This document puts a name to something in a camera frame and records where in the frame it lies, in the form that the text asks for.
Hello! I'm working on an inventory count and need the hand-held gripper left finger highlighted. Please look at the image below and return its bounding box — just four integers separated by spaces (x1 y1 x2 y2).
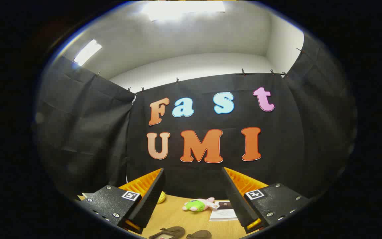
78 168 165 234

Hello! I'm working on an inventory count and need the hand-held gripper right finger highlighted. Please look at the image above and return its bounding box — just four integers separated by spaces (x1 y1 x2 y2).
222 167 311 234

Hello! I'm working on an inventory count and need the brown fuzzy shoe with bow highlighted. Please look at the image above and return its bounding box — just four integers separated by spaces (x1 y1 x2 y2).
186 230 212 239
149 226 185 239

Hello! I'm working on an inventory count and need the white open book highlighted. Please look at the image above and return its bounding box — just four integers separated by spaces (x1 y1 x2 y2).
209 200 238 222

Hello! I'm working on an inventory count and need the black backdrop cloth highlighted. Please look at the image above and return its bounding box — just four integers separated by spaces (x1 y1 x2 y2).
33 33 357 203

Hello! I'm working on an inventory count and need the green and pink plush toy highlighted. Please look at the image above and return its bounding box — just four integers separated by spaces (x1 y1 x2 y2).
182 197 219 212

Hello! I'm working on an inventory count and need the narrow ceiling light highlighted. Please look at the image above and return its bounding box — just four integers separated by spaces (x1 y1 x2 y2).
73 39 102 66

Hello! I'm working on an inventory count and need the large ceiling light panel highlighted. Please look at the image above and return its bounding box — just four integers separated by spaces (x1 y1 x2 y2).
141 0 226 22

